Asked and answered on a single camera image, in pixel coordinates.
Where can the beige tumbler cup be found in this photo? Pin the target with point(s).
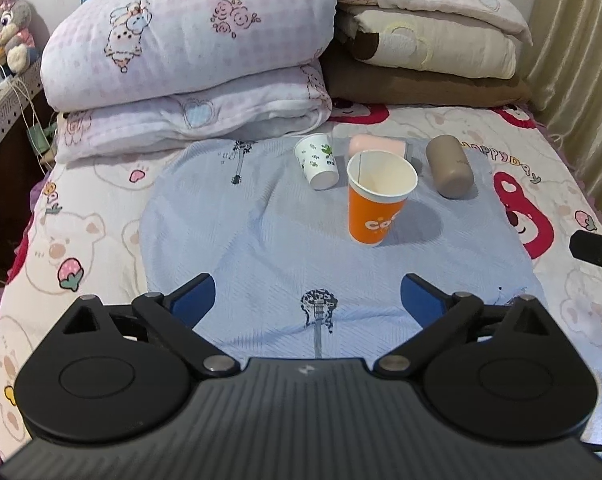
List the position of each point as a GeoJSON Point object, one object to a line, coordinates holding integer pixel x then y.
{"type": "Point", "coordinates": [449, 166]}

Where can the beige pleated curtain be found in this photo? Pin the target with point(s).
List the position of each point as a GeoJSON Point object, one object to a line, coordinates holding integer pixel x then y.
{"type": "Point", "coordinates": [563, 69]}

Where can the orange paper cup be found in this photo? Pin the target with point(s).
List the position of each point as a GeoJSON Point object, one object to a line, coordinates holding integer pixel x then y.
{"type": "Point", "coordinates": [379, 183]}

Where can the grey plush bunny toy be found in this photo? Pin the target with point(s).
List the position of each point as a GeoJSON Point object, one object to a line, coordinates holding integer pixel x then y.
{"type": "Point", "coordinates": [16, 40]}

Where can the light blue cloth mat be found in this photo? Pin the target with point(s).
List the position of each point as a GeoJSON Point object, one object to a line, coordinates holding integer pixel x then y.
{"type": "Point", "coordinates": [289, 280]}

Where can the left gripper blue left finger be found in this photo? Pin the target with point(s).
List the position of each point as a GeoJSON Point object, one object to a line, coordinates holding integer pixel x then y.
{"type": "Point", "coordinates": [173, 317]}

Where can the cartoon bear bed sheet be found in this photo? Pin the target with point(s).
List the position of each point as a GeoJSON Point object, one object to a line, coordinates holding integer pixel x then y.
{"type": "Point", "coordinates": [84, 234]}

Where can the folded pink white quilt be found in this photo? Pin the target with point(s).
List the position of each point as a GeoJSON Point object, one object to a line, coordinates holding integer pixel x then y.
{"type": "Point", "coordinates": [133, 76]}

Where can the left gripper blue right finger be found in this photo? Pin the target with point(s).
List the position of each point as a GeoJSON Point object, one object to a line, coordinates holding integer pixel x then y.
{"type": "Point", "coordinates": [443, 319]}

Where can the small white printed paper cup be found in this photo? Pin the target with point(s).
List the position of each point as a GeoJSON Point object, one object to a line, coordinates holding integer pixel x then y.
{"type": "Point", "coordinates": [315, 157]}

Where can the brown folded blanket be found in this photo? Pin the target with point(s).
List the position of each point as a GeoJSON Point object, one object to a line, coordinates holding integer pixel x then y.
{"type": "Point", "coordinates": [357, 82]}

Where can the cream folded blanket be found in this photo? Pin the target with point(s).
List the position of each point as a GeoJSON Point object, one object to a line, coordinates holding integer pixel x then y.
{"type": "Point", "coordinates": [427, 41]}

